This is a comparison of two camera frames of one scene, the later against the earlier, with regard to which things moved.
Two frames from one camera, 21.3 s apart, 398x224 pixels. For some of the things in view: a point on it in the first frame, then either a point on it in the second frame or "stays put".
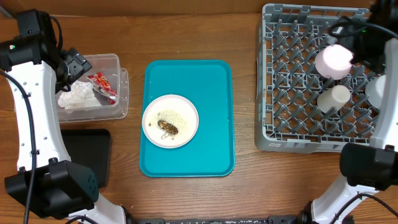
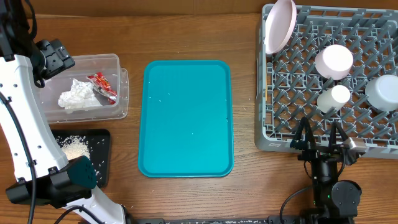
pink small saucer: x=333 y=61 stays put
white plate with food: x=170 y=121 to x=280 y=26
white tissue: x=79 y=95 stays put
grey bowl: x=376 y=91 stays put
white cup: x=333 y=99 stays put
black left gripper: x=77 y=63 to x=58 y=57
